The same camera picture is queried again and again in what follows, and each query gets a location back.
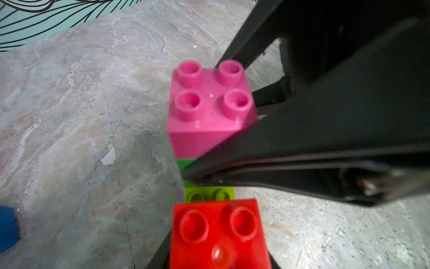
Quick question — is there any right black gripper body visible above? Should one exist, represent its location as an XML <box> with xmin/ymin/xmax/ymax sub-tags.
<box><xmin>280</xmin><ymin>1</ymin><xmax>430</xmax><ymax>94</ymax></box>

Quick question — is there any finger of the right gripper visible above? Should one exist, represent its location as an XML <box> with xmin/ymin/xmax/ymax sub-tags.
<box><xmin>216</xmin><ymin>0</ymin><xmax>293</xmax><ymax>108</ymax></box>
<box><xmin>181</xmin><ymin>19</ymin><xmax>430</xmax><ymax>206</ymax></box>

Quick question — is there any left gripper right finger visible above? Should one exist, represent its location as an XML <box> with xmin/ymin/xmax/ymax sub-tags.
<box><xmin>269</xmin><ymin>253</ymin><xmax>281</xmax><ymax>269</ymax></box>

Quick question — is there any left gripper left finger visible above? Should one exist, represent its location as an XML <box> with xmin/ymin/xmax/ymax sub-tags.
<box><xmin>146</xmin><ymin>232</ymin><xmax>171</xmax><ymax>269</ymax></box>

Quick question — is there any red square lego brick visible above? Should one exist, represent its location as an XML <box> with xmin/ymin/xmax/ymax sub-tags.
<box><xmin>170</xmin><ymin>199</ymin><xmax>272</xmax><ymax>269</ymax></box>

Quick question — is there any lime long lego brick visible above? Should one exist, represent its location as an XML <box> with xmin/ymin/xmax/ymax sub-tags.
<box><xmin>184</xmin><ymin>181</ymin><xmax>235</xmax><ymax>203</ymax></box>

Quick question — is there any green lego brick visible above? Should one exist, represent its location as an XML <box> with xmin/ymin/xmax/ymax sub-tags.
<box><xmin>176</xmin><ymin>158</ymin><xmax>197</xmax><ymax>171</ymax></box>

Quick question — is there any magenta lego brick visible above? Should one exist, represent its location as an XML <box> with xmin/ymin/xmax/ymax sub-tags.
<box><xmin>167</xmin><ymin>60</ymin><xmax>258</xmax><ymax>159</ymax></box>

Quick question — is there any blue lego brick left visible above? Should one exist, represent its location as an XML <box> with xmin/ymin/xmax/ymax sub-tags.
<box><xmin>0</xmin><ymin>206</ymin><xmax>20</xmax><ymax>253</ymax></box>

